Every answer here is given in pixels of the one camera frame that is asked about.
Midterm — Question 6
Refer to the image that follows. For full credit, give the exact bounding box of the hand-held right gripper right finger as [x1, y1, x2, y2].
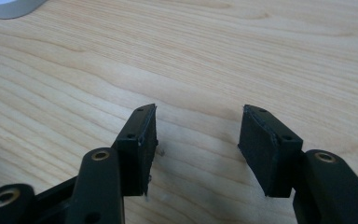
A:
[238, 104, 304, 199]

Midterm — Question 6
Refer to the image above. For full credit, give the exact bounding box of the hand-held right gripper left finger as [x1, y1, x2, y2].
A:
[111, 103, 159, 197]

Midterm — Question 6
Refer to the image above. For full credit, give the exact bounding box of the grey rounded plate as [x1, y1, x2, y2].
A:
[0, 0, 48, 21]

